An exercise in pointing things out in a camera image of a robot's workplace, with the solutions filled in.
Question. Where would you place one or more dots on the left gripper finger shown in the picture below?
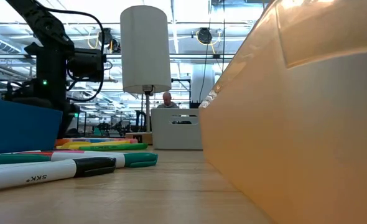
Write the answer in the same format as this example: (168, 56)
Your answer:
(66, 121)

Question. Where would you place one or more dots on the orange highlighter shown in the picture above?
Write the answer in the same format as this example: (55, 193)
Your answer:
(60, 142)

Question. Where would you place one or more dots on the blue highlighter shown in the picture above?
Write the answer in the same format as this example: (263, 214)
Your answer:
(91, 140)

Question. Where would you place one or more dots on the pink highlighter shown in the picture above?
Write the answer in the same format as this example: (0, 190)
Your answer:
(127, 140)

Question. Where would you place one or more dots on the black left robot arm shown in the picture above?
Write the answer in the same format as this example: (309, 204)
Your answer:
(40, 21)

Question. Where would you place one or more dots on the yellow highlighter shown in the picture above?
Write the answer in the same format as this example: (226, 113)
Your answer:
(68, 147)
(109, 142)

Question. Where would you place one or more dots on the white marker red cap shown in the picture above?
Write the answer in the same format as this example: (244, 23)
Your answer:
(37, 153)

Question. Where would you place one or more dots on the blue plastic tray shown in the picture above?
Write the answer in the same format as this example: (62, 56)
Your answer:
(15, 130)

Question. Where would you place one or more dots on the green highlighter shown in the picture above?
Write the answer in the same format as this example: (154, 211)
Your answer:
(118, 147)

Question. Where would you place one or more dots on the white marker green cap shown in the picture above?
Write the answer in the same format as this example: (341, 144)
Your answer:
(21, 159)

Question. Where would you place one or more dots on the white SKK marker black cap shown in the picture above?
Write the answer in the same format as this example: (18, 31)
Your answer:
(31, 176)

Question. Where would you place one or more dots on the white marker teal cap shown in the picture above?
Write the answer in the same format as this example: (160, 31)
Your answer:
(141, 159)

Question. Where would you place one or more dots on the person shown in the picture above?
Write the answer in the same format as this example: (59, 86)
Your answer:
(167, 101)

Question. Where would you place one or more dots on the white shade wooden base lamp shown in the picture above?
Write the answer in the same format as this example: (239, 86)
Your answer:
(145, 49)

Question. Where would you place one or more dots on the grey plastic bin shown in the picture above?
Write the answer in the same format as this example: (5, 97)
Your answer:
(171, 137)

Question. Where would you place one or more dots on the orange translucent plastic bin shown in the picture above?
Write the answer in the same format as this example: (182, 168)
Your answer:
(295, 140)

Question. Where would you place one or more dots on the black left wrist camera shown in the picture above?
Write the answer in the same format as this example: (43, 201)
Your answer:
(87, 65)

